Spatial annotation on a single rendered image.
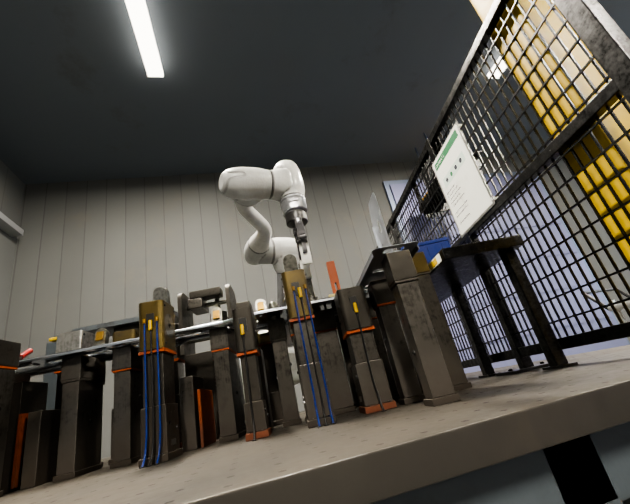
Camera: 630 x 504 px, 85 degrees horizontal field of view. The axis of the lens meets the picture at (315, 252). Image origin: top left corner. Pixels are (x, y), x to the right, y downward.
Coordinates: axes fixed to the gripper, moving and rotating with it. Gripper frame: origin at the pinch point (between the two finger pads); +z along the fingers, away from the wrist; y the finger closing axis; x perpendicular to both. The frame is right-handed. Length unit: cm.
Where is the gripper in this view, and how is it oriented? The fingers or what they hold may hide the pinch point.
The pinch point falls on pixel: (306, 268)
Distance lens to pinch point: 110.2
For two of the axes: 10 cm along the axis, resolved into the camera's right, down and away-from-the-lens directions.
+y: 0.3, -3.9, -9.2
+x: 9.8, -1.8, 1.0
